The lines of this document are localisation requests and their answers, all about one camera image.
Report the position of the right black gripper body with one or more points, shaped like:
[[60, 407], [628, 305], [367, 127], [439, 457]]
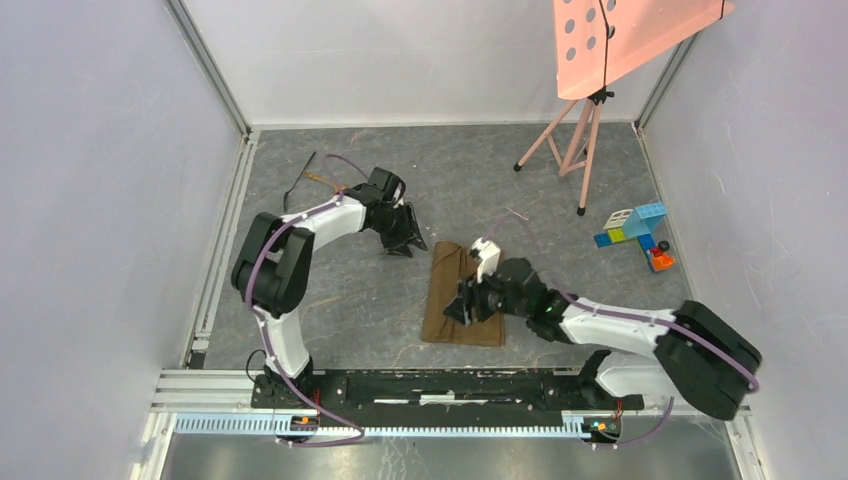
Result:
[[496, 301]]

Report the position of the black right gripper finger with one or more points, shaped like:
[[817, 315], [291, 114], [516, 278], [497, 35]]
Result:
[[470, 290], [461, 312]]

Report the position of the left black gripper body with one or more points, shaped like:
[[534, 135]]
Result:
[[392, 226]]

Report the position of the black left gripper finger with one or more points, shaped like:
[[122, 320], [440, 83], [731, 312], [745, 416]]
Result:
[[398, 248], [414, 236]]

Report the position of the black fork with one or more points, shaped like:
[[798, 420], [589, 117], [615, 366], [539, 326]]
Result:
[[287, 193]]

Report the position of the gold spoon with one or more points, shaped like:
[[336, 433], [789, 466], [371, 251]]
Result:
[[317, 178]]

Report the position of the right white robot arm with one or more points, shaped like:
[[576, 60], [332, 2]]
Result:
[[687, 352]]

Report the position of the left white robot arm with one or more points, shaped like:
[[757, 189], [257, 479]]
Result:
[[272, 269]]

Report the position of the colourful toy block structure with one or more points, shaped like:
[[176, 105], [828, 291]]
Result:
[[638, 224]]

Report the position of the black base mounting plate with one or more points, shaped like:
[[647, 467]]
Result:
[[528, 397]]

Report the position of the pink music stand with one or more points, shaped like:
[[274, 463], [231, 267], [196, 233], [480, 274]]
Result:
[[597, 43]]

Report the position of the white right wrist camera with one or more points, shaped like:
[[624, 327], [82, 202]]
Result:
[[486, 253]]

